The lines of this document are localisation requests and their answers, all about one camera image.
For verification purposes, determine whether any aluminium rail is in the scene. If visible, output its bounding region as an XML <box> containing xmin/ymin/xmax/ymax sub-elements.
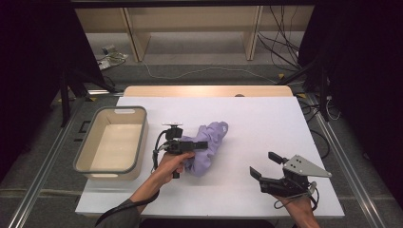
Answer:
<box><xmin>7</xmin><ymin>94</ymin><xmax>93</xmax><ymax>228</ymax></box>
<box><xmin>303</xmin><ymin>92</ymin><xmax>388</xmax><ymax>228</ymax></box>

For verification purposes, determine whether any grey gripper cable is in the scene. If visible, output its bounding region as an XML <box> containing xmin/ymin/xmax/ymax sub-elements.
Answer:
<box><xmin>273</xmin><ymin>180</ymin><xmax>320</xmax><ymax>212</ymax></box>

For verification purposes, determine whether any beige basket with grey rim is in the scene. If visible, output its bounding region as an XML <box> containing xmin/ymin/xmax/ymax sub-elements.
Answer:
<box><xmin>72</xmin><ymin>105</ymin><xmax>150</xmax><ymax>181</ymax></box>

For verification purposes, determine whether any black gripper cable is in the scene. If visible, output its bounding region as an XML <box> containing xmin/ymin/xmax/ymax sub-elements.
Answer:
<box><xmin>152</xmin><ymin>128</ymin><xmax>169</xmax><ymax>174</ymax></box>

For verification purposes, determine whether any black floor cable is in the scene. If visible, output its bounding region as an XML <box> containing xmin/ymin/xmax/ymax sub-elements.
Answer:
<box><xmin>297</xmin><ymin>94</ymin><xmax>342</xmax><ymax>161</ymax></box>

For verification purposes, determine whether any purple cloth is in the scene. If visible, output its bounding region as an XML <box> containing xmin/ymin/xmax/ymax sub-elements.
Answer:
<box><xmin>180</xmin><ymin>121</ymin><xmax>230</xmax><ymax>178</ymax></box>

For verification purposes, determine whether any black stand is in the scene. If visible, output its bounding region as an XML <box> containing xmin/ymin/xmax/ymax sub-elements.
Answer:
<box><xmin>276</xmin><ymin>51</ymin><xmax>332</xmax><ymax>124</ymax></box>
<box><xmin>57</xmin><ymin>66</ymin><xmax>119</xmax><ymax>128</ymax></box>

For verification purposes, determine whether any black curtain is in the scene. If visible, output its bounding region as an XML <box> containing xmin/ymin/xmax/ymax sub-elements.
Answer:
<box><xmin>0</xmin><ymin>0</ymin><xmax>107</xmax><ymax>183</ymax></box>
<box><xmin>297</xmin><ymin>0</ymin><xmax>403</xmax><ymax>202</ymax></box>

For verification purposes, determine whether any person's left hand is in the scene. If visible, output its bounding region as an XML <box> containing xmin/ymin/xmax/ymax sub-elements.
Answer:
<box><xmin>151</xmin><ymin>150</ymin><xmax>197</xmax><ymax>188</ymax></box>

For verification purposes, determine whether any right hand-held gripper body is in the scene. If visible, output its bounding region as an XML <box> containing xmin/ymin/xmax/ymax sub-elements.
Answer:
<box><xmin>258</xmin><ymin>154</ymin><xmax>334</xmax><ymax>200</ymax></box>

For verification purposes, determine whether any bundle of black cables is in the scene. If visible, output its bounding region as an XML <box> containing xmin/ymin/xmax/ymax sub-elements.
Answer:
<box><xmin>257</xmin><ymin>5</ymin><xmax>303</xmax><ymax>72</ymax></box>

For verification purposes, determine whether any wooden bench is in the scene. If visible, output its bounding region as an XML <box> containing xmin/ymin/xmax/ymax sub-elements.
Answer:
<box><xmin>75</xmin><ymin>5</ymin><xmax>316</xmax><ymax>63</ymax></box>

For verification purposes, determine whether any wooden table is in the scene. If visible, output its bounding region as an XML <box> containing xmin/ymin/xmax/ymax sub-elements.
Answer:
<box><xmin>123</xmin><ymin>85</ymin><xmax>295</xmax><ymax>98</ymax></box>

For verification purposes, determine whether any white power strip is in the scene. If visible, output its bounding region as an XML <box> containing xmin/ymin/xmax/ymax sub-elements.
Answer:
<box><xmin>96</xmin><ymin>44</ymin><xmax>130</xmax><ymax>71</ymax></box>

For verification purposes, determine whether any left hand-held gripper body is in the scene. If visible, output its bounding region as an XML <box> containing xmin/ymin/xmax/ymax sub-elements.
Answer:
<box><xmin>161</xmin><ymin>122</ymin><xmax>195</xmax><ymax>180</ymax></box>

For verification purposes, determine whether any person's right hand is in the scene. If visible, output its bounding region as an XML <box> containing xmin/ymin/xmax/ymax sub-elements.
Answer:
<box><xmin>273</xmin><ymin>193</ymin><xmax>318</xmax><ymax>224</ymax></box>

